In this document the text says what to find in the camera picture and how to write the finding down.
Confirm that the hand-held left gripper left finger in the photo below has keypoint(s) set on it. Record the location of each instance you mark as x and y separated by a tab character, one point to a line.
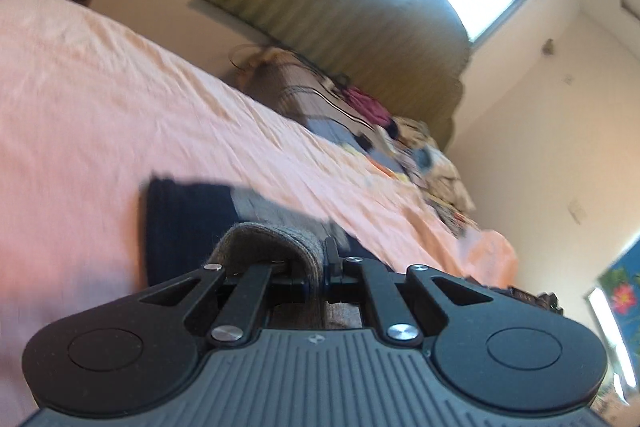
250	289

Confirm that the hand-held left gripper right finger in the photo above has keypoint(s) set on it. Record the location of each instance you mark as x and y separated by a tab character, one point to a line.
333	268

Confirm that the grey sweater with navy sleeves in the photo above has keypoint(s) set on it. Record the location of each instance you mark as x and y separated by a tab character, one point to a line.
190	219

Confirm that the pile of patterned clothes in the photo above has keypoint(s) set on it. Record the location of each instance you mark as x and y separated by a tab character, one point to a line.
430	177

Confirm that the magenta cloth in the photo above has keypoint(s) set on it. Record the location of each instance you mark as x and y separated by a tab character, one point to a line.
367	106

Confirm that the olive padded headboard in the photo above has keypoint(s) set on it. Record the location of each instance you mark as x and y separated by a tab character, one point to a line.
390	42

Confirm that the pink bed sheet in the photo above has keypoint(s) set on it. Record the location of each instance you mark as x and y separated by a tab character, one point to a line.
100	97

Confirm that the blue floral curtain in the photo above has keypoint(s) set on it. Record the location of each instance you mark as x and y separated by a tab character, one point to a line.
622	287

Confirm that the wall socket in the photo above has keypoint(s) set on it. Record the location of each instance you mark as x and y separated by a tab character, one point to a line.
580	211

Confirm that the small wall fixture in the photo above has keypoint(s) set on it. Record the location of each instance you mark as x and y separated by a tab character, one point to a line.
549	47

